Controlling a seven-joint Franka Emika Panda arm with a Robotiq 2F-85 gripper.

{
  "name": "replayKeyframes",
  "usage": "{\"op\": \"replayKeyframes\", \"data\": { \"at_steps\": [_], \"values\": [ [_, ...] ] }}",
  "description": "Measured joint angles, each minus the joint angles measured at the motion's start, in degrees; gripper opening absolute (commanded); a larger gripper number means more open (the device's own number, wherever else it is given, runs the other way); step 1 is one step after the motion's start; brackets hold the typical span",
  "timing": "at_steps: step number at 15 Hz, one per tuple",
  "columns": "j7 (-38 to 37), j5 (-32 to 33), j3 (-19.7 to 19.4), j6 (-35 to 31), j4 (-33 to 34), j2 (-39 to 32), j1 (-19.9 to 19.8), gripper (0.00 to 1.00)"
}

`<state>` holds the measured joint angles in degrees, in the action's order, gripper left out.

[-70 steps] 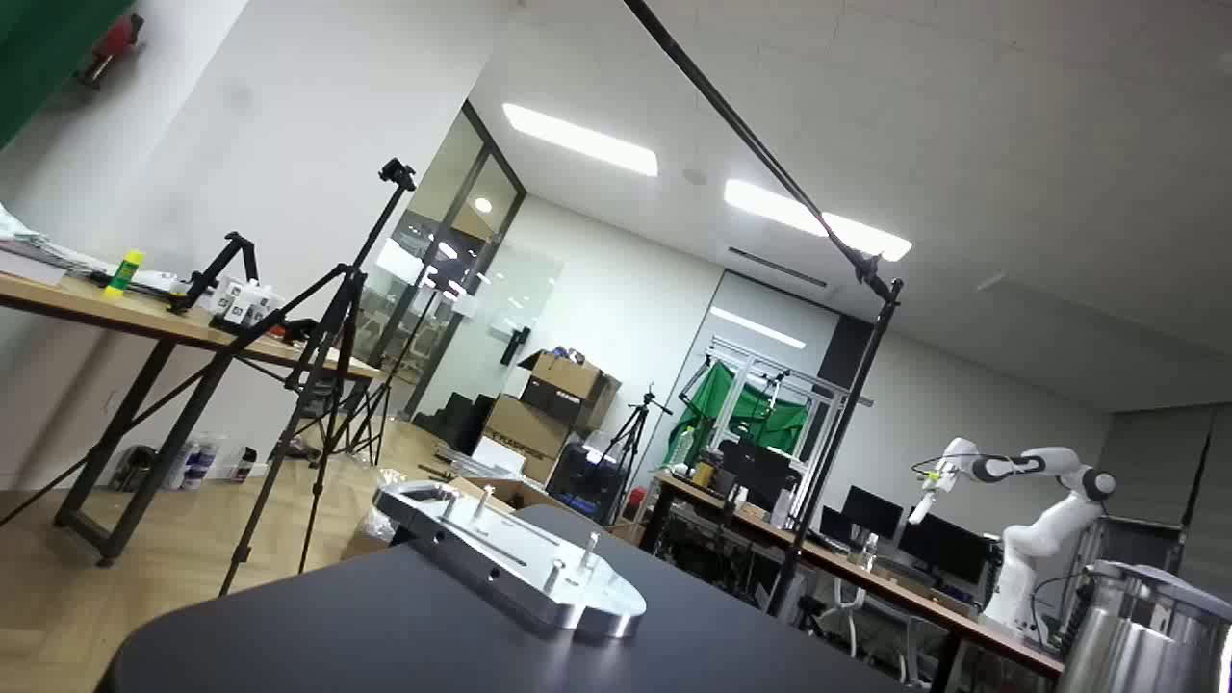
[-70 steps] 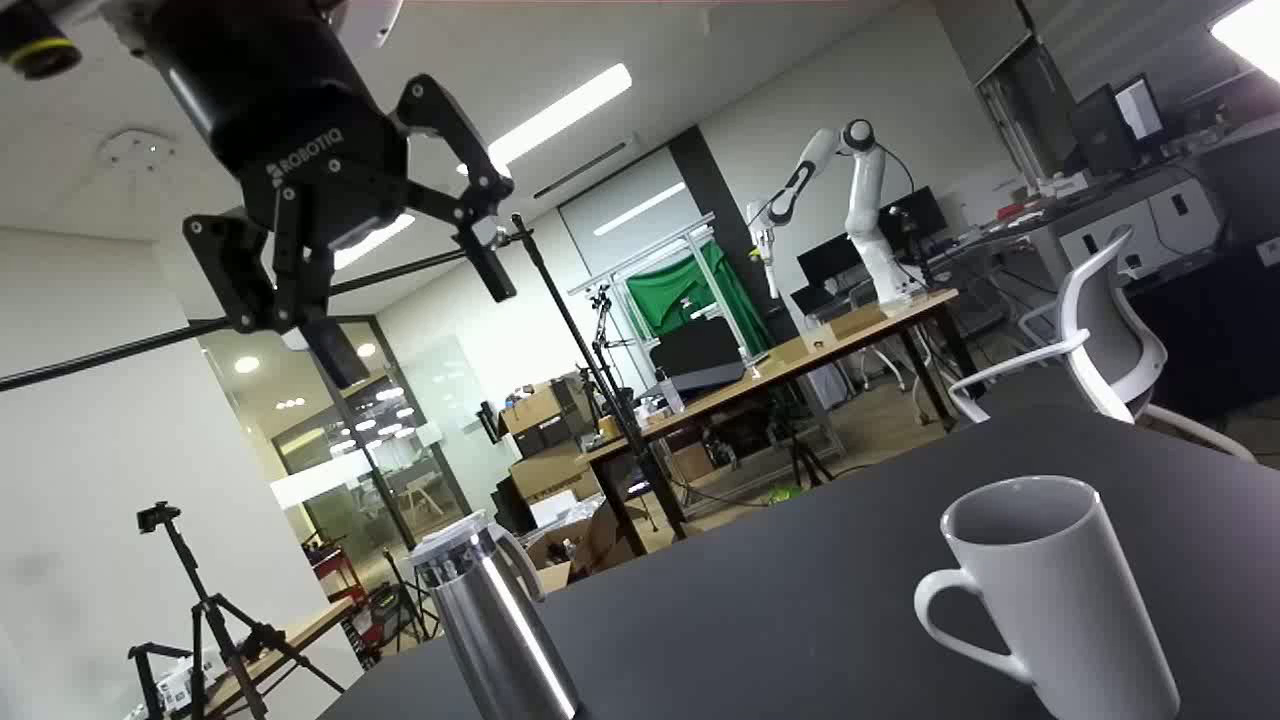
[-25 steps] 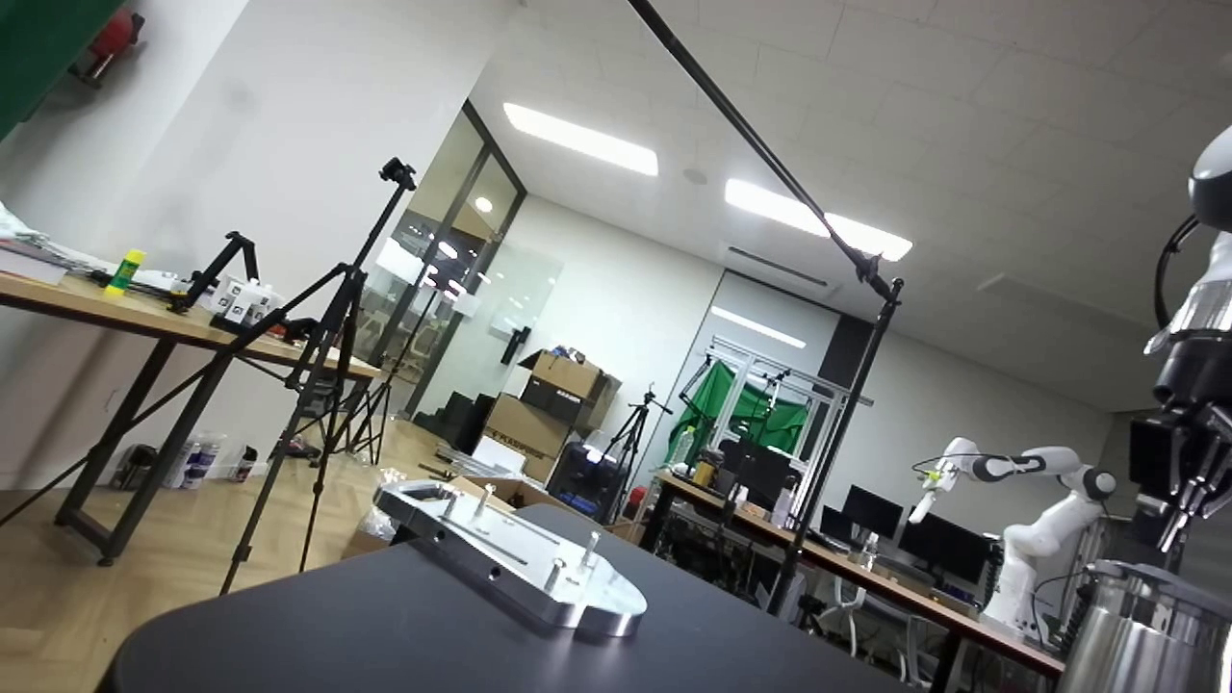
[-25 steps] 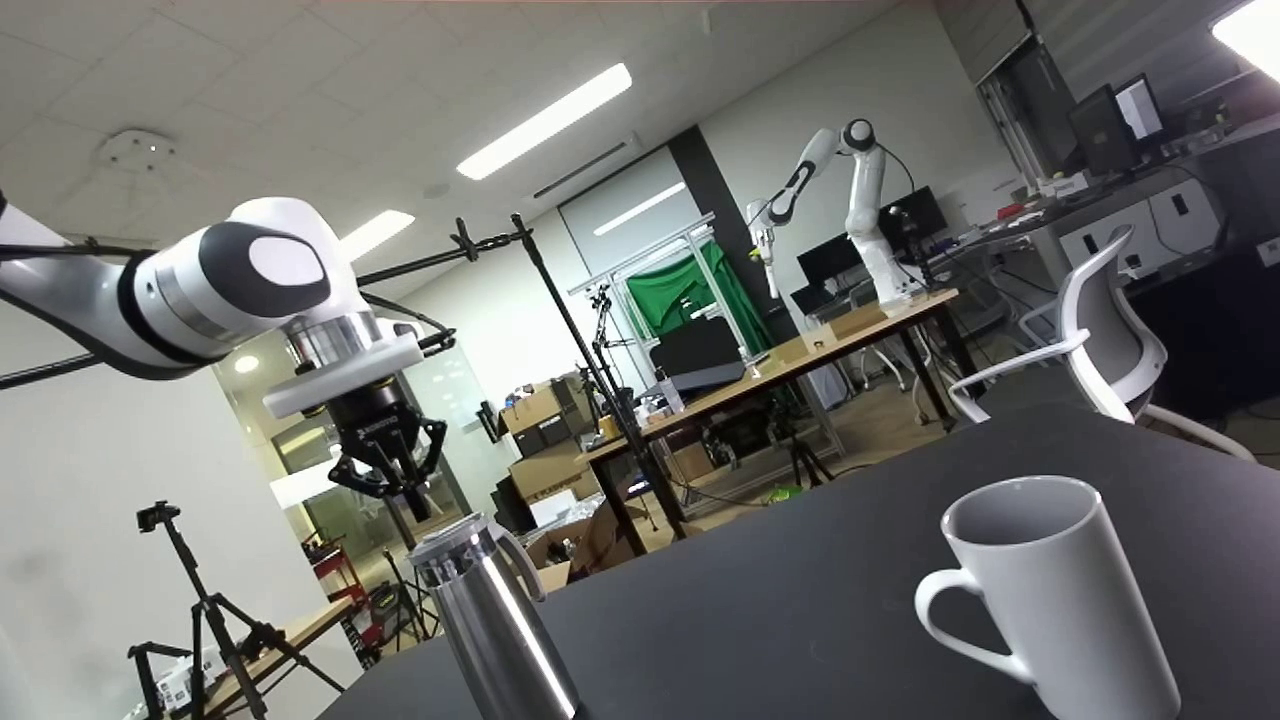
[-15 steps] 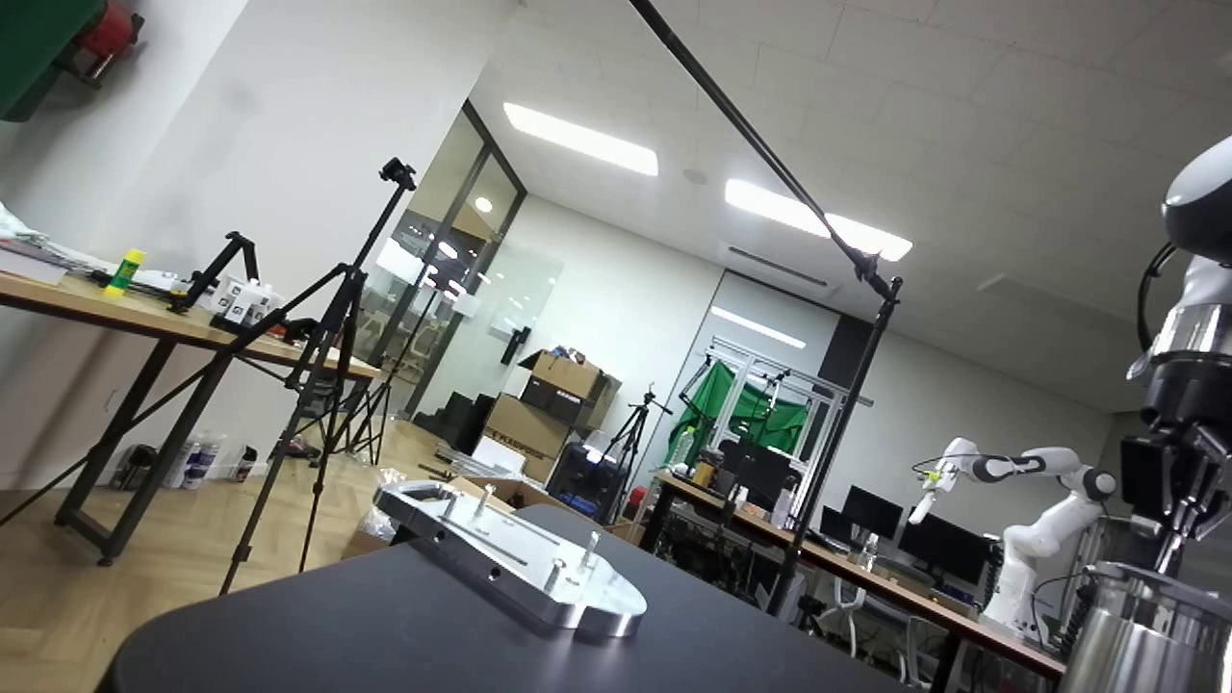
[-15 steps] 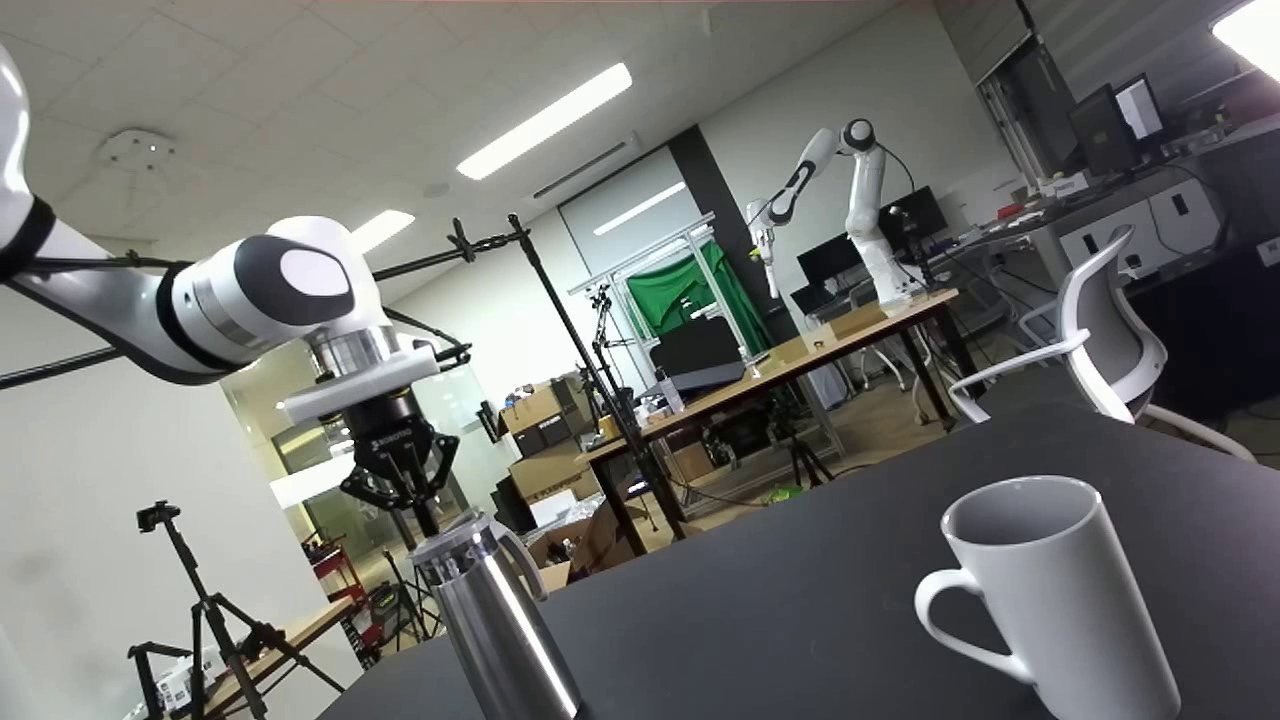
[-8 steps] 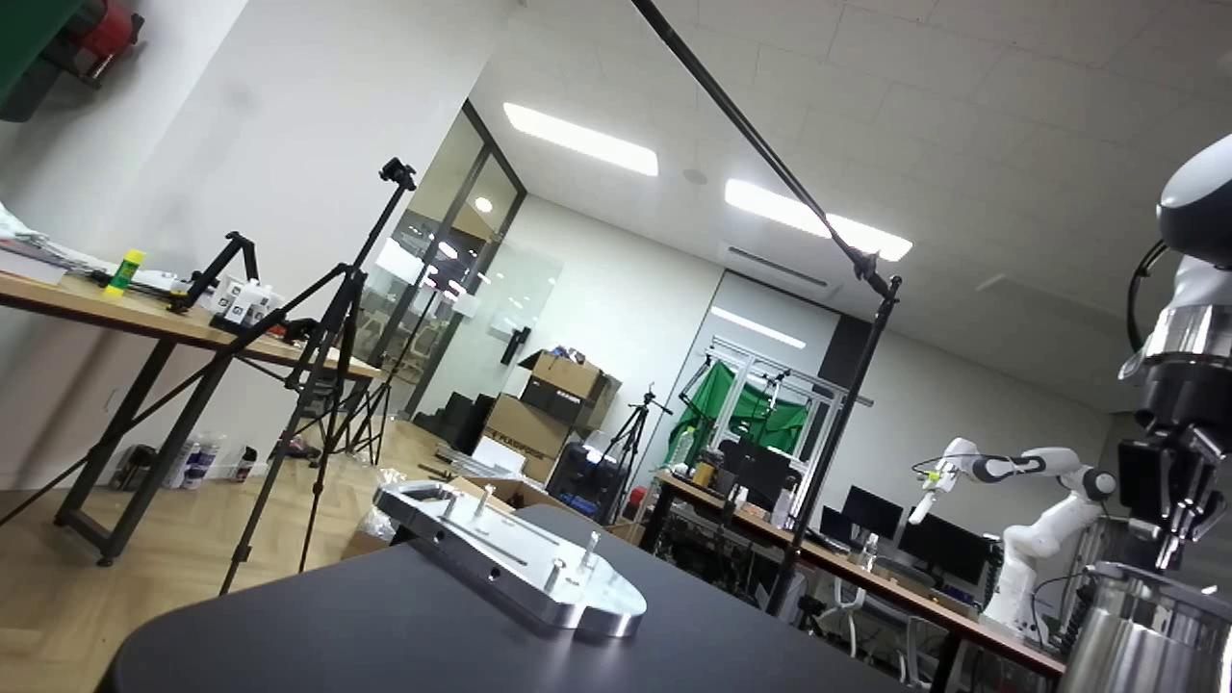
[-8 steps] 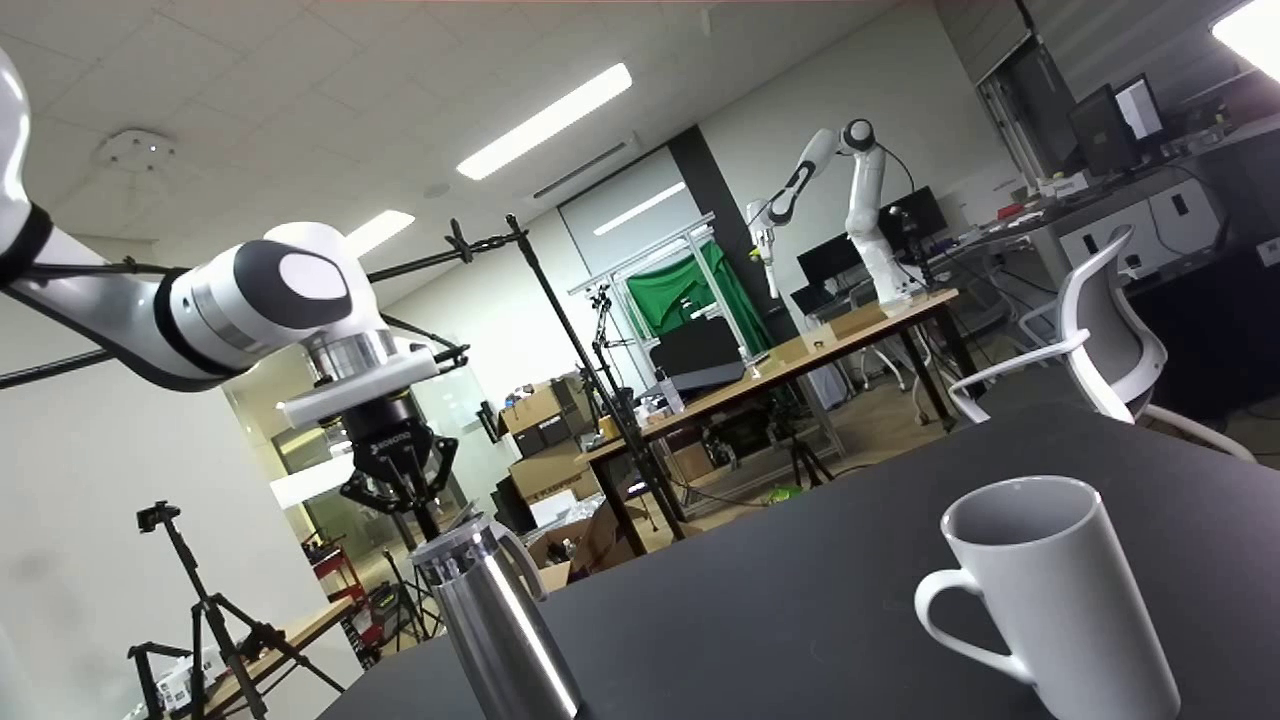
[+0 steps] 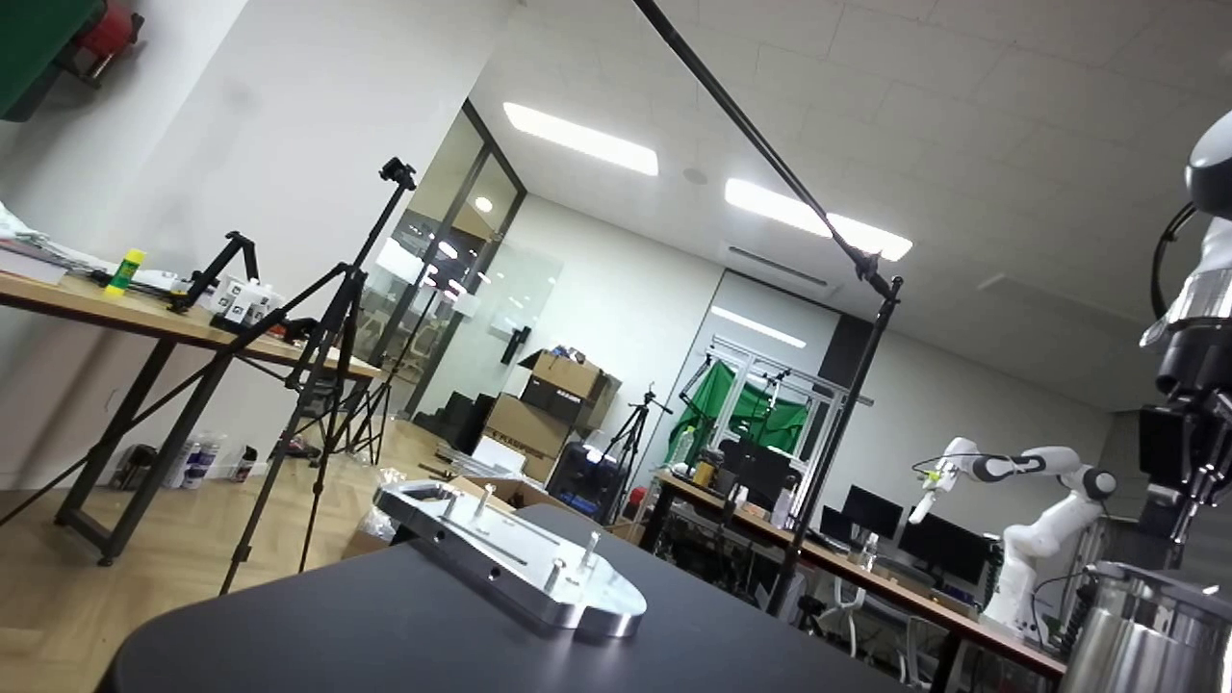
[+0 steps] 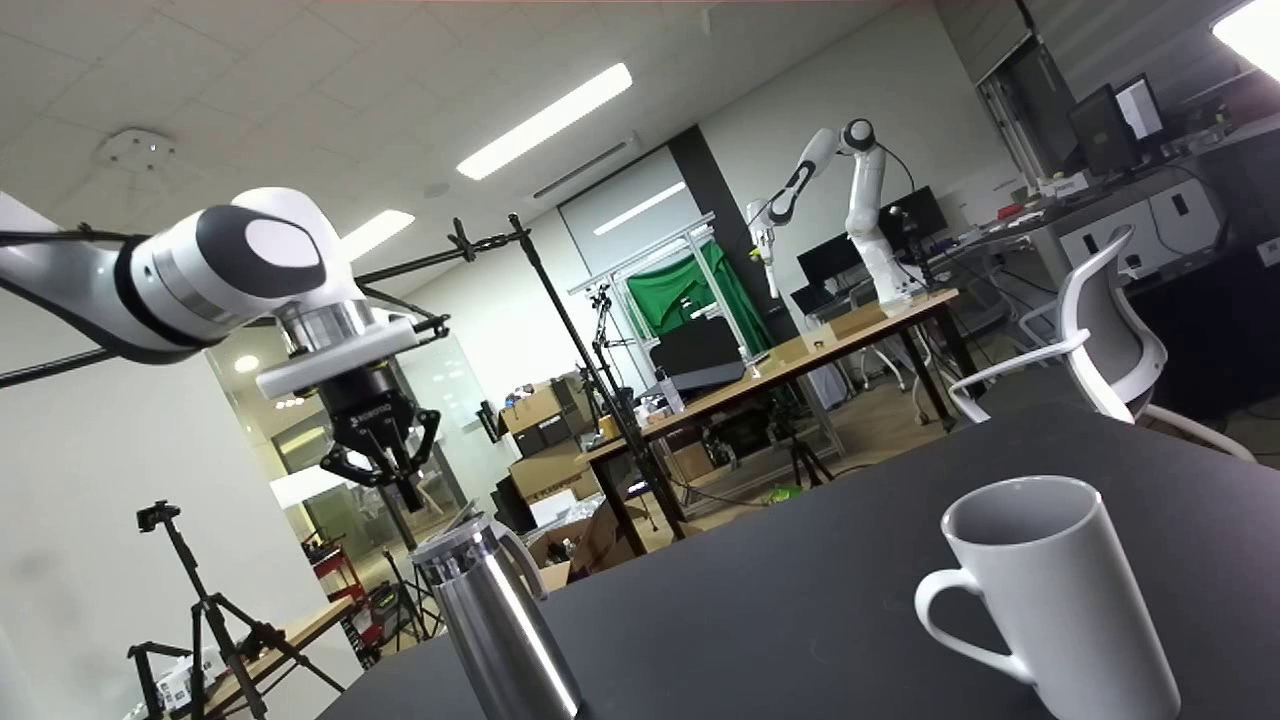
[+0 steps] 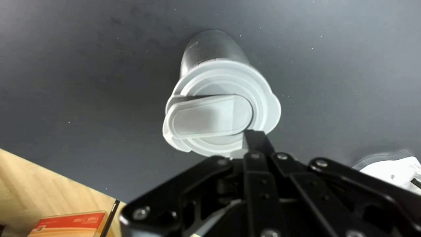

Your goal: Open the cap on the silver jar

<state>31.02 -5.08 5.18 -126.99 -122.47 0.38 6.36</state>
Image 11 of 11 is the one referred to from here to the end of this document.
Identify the white plastic jar cap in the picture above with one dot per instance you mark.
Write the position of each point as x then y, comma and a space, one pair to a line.
211, 115

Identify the orange cardboard box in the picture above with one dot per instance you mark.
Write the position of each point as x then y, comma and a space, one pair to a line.
70, 225

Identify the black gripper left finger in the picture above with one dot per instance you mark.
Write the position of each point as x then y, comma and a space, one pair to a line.
259, 193

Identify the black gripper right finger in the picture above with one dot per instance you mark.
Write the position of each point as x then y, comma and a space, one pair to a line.
334, 198

